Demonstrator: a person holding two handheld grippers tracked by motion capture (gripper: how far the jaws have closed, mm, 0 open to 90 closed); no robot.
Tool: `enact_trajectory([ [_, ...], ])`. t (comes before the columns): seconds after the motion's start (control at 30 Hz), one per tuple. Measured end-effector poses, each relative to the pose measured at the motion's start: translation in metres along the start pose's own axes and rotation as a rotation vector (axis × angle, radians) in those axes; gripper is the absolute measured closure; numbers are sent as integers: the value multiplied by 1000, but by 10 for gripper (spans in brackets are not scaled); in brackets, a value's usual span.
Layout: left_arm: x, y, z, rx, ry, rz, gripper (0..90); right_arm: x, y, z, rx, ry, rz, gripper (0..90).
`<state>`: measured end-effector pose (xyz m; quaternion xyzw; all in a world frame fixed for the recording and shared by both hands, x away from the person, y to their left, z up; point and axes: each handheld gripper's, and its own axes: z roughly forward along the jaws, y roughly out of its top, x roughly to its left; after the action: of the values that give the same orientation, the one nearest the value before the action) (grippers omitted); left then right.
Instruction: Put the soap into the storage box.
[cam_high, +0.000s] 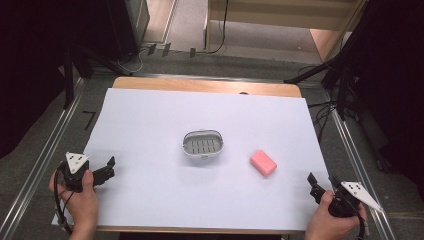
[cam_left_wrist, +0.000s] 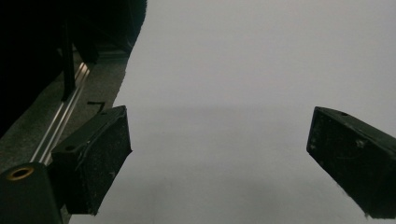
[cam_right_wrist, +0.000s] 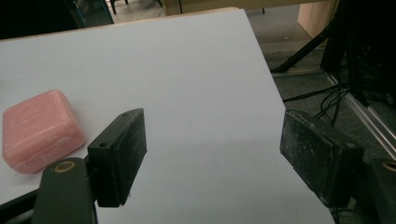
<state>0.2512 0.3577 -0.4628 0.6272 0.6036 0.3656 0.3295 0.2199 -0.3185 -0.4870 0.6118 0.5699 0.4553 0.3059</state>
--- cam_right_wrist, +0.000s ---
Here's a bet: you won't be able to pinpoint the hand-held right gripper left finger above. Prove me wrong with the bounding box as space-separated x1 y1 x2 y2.
86 107 148 208

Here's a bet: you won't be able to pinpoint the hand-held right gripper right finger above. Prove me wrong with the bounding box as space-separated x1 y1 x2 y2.
279 109 365 208

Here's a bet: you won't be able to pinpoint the pink soap bar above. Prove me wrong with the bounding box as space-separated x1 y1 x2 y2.
1 89 87 175

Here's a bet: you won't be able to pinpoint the black stand leg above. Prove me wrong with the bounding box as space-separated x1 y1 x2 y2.
270 26 332 75

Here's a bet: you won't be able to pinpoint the dark equipment rack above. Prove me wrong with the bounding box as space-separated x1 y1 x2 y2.
320 0 396 106

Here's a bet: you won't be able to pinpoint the beige cabinet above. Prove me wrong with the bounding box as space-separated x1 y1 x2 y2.
297 0 340 39

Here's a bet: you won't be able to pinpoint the black cables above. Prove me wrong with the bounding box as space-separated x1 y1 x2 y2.
282 83 351 126

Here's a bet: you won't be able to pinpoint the aluminium rail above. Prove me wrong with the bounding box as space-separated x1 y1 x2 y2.
324 72 396 161

